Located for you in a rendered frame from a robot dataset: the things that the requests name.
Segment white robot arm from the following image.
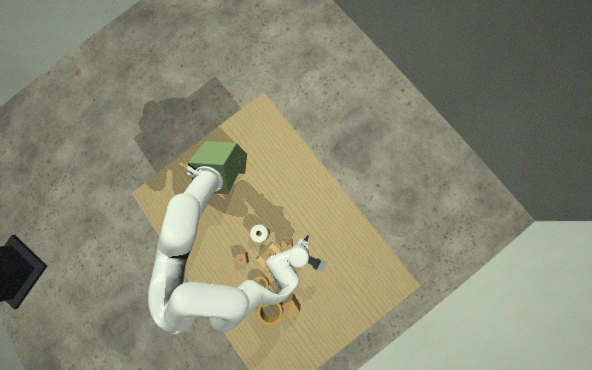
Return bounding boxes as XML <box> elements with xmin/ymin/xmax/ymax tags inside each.
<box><xmin>148</xmin><ymin>166</ymin><xmax>327</xmax><ymax>334</ymax></box>

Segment light tan square board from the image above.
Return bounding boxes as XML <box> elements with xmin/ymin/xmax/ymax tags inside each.
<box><xmin>257</xmin><ymin>243</ymin><xmax>282</xmax><ymax>278</ymax></box>

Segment tan hollow ring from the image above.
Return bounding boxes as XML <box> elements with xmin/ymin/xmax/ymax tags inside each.
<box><xmin>253</xmin><ymin>275</ymin><xmax>270</xmax><ymax>289</ymax></box>

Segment tan wooden ring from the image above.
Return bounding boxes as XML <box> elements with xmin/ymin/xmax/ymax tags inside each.
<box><xmin>257</xmin><ymin>302</ymin><xmax>284</xmax><ymax>325</ymax></box>

